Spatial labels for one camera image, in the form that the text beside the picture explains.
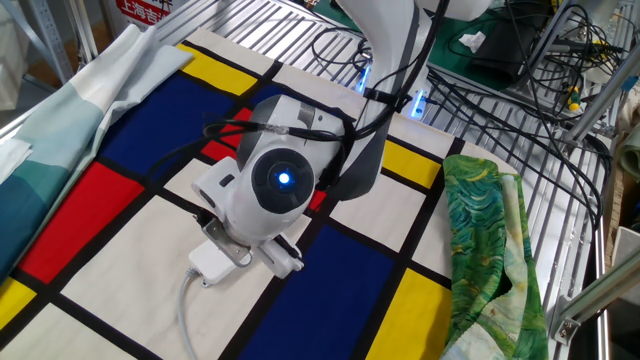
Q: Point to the teal and white cloth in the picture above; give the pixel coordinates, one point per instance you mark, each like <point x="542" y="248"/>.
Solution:
<point x="50" y="140"/>

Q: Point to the green painted landscape cloth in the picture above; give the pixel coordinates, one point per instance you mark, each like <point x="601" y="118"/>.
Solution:
<point x="475" y="225"/>

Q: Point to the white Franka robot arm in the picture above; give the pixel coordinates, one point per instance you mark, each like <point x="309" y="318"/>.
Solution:
<point x="280" y="200"/>

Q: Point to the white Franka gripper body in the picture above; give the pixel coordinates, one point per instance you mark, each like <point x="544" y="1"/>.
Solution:
<point x="227" y="200"/>

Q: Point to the white four-socket power strip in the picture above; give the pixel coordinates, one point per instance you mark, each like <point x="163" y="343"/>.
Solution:
<point x="212" y="265"/>

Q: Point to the metal gripper mount bracket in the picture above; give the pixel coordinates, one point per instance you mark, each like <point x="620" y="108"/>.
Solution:
<point x="225" y="242"/>

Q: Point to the yellow-green screwdriver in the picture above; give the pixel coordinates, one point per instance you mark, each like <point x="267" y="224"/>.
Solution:
<point x="573" y="99"/>

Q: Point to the colour-block Mondrian tablecloth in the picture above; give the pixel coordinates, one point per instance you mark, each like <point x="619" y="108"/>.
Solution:
<point x="325" y="300"/>

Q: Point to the green cutting mat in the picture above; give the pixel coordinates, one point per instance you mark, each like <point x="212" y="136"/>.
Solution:
<point x="447" y="55"/>

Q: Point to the aluminium rail with bracket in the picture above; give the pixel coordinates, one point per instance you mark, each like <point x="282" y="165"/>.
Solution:
<point x="595" y="295"/>

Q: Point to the aluminium frame rail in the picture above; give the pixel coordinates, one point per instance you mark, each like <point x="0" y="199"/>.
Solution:
<point x="605" y="95"/>

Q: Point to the black pouch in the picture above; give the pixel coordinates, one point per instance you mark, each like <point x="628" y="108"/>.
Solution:
<point x="500" y="55"/>

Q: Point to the crumpled white paper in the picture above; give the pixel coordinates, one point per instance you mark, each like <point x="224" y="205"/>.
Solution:
<point x="472" y="41"/>

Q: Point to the red Chinese sign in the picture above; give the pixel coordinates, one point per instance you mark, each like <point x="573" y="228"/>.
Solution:
<point x="142" y="11"/>

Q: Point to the grey slotted shelf upright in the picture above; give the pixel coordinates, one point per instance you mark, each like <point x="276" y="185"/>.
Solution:
<point x="47" y="40"/>

